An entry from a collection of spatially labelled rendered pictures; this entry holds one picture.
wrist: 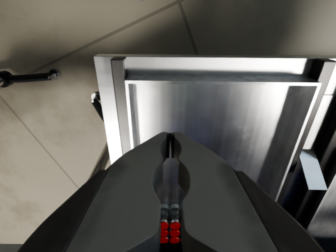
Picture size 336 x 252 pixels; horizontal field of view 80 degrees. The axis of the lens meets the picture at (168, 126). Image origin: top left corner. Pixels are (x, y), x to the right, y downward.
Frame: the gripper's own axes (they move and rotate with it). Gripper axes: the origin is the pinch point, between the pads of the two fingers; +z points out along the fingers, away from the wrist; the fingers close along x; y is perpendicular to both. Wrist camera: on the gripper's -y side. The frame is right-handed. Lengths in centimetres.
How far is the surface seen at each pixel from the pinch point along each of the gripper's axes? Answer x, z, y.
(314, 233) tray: 34, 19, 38
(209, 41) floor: 22, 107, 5
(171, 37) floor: 1, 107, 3
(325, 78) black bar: 21.4, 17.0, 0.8
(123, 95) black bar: -6.6, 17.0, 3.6
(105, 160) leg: -30, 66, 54
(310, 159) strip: 24.4, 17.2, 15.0
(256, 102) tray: 13.5, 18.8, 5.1
